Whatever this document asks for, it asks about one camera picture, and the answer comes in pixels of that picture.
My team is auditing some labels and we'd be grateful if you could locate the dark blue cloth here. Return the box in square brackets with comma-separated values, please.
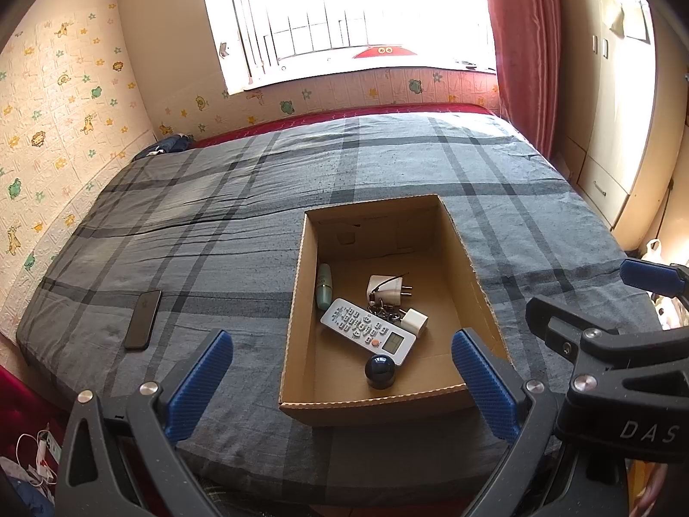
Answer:
[133, 134, 196, 161]

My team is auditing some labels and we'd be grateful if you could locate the cream wardrobe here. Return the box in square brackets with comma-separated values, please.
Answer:
[560, 0, 689, 251]

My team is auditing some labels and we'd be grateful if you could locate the dark blue round bottle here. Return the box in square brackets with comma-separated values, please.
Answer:
[364, 352, 399, 389]

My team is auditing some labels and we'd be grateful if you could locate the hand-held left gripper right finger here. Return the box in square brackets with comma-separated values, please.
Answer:
[451, 328, 630, 517]

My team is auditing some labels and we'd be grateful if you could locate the white plastic bag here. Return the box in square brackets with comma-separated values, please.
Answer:
[638, 238, 668, 265]

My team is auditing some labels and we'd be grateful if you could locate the red curtain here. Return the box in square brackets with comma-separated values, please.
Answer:
[479, 0, 563, 159]

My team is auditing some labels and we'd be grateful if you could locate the white charger plug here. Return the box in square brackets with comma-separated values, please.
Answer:
[399, 308, 430, 336]

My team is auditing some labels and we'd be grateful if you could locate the white power strip with cables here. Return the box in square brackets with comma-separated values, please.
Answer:
[15, 431, 57, 492]

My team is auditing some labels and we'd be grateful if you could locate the small green bottle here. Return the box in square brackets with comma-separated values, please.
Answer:
[316, 263, 335, 310]

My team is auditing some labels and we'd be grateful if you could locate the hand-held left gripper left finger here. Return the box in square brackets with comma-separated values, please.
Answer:
[54, 328, 235, 517]

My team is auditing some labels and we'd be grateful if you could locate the white round plug adapter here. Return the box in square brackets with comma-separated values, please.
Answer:
[366, 274, 414, 305]

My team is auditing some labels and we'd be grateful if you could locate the bright window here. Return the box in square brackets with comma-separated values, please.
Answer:
[196, 0, 499, 95]

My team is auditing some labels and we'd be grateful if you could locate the brass keychain with carabiner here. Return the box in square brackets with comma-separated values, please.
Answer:
[367, 296, 410, 324]

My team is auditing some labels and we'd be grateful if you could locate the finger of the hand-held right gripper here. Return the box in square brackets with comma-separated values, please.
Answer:
[619, 258, 689, 298]
[526, 295, 689, 396]

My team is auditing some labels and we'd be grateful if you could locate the white paper sheet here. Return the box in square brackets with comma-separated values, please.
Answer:
[608, 0, 650, 41]

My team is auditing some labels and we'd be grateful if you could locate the brown cardboard box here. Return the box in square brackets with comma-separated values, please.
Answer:
[278, 194, 512, 429]

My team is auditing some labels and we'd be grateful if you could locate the black smartphone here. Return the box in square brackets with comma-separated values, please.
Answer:
[124, 290, 162, 351]

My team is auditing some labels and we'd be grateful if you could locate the white remote control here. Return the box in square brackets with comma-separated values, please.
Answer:
[321, 298, 418, 365]

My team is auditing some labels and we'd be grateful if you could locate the grey plaid bed sheet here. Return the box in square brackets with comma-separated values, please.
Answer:
[15, 113, 663, 491]

